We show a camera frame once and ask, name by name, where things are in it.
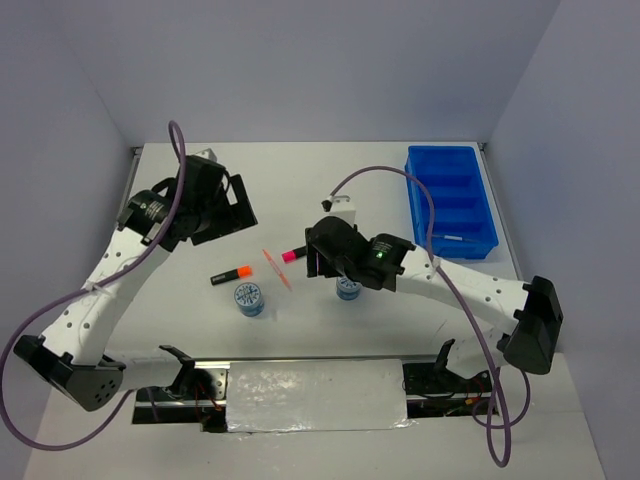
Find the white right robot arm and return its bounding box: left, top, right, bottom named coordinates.
left=305, top=216, right=564, bottom=391

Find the thin orange pen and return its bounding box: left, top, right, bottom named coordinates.
left=262, top=249, right=293, bottom=292

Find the silver foil plate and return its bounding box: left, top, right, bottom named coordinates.
left=226, top=359, right=410, bottom=433

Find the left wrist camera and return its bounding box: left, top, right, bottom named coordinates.
left=196, top=148, right=218, bottom=163

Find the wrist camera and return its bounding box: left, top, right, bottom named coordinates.
left=196, top=148, right=218, bottom=163
left=321, top=195, right=356, bottom=227

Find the orange black highlighter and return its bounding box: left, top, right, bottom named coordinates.
left=210, top=265, right=253, bottom=286

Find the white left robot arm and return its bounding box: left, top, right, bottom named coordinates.
left=13, top=149, right=257, bottom=412

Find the blue round tub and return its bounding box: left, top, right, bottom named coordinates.
left=233, top=282, right=265, bottom=317
left=336, top=276, right=361, bottom=301

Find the blue compartment tray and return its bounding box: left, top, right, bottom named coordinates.
left=405, top=145, right=499, bottom=260

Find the pink black highlighter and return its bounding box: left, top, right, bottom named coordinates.
left=281, top=246, right=307, bottom=264

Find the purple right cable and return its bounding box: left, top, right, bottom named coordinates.
left=330, top=166, right=531, bottom=469

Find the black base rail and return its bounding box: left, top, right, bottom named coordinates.
left=132, top=356, right=493, bottom=434

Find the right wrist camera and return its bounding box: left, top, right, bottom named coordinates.
left=321, top=195, right=356, bottom=227

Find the thin purple pen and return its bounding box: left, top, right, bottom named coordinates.
left=432, top=234, right=478, bottom=243

